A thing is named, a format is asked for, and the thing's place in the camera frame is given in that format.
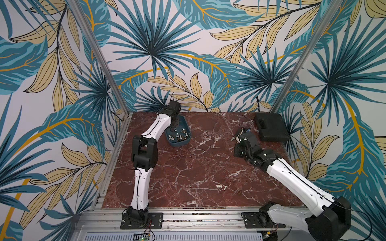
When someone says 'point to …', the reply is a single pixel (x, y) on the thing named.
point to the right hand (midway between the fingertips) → (238, 146)
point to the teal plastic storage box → (178, 136)
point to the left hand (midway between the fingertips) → (172, 124)
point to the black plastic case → (272, 127)
